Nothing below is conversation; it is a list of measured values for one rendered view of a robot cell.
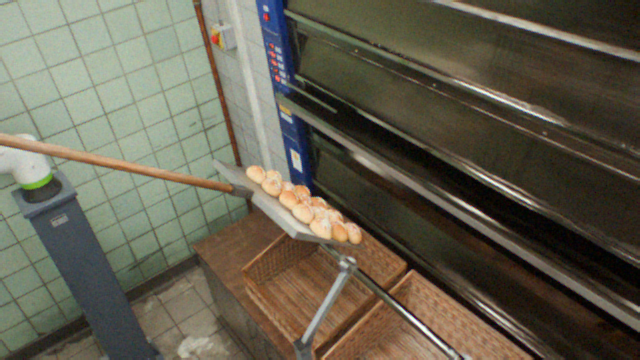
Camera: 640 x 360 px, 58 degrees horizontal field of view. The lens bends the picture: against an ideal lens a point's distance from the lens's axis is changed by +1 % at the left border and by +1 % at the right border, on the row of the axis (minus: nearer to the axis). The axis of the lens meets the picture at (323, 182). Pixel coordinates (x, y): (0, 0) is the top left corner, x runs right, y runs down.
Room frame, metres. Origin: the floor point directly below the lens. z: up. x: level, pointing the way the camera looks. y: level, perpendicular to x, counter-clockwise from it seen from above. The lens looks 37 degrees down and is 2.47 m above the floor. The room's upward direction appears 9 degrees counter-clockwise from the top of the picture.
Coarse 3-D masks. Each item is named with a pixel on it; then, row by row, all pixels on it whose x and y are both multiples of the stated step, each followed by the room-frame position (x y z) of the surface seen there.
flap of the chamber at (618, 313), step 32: (320, 96) 1.97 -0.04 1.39; (320, 128) 1.72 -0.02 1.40; (352, 128) 1.69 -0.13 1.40; (384, 128) 1.68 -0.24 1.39; (416, 160) 1.45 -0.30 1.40; (448, 192) 1.26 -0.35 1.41; (480, 192) 1.25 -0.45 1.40; (480, 224) 1.10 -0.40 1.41; (512, 224) 1.09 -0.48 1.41; (544, 224) 1.09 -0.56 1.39; (576, 256) 0.95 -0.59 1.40; (608, 256) 0.95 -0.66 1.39; (576, 288) 0.85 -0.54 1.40; (608, 288) 0.84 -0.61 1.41
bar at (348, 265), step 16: (336, 256) 1.31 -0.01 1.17; (352, 272) 1.24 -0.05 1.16; (336, 288) 1.24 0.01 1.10; (400, 304) 1.07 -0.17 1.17; (320, 320) 1.20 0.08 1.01; (416, 320) 1.01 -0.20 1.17; (304, 336) 1.18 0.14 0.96; (432, 336) 0.95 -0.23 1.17; (304, 352) 1.15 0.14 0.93; (448, 352) 0.90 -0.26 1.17
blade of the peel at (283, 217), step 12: (216, 168) 1.73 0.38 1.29; (228, 168) 1.79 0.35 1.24; (240, 168) 1.82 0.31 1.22; (240, 180) 1.61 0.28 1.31; (252, 180) 1.76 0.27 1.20; (264, 192) 1.66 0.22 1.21; (264, 204) 1.47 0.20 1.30; (276, 204) 1.57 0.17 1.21; (276, 216) 1.40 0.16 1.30; (288, 216) 1.48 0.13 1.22; (288, 228) 1.34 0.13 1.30; (300, 228) 1.41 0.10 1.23; (312, 240) 1.33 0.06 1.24; (324, 240) 1.35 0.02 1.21; (336, 240) 1.41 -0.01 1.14
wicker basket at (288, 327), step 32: (256, 256) 1.80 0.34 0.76; (320, 256) 1.91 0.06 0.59; (352, 256) 1.77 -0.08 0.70; (384, 256) 1.63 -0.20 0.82; (256, 288) 1.64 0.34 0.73; (320, 288) 1.72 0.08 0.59; (352, 288) 1.69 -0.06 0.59; (384, 288) 1.47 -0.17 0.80; (288, 320) 1.45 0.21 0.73; (352, 320) 1.39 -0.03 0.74; (320, 352) 1.31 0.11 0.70
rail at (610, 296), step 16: (288, 96) 1.93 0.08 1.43; (304, 112) 1.81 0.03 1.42; (336, 128) 1.65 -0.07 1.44; (384, 160) 1.43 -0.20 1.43; (416, 176) 1.32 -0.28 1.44; (432, 192) 1.25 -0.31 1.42; (464, 208) 1.15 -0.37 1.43; (496, 224) 1.07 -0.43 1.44; (512, 240) 1.02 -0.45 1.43; (544, 256) 0.94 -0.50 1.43; (560, 272) 0.90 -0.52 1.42; (576, 272) 0.87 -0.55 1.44; (592, 288) 0.83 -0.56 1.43; (624, 304) 0.77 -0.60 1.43
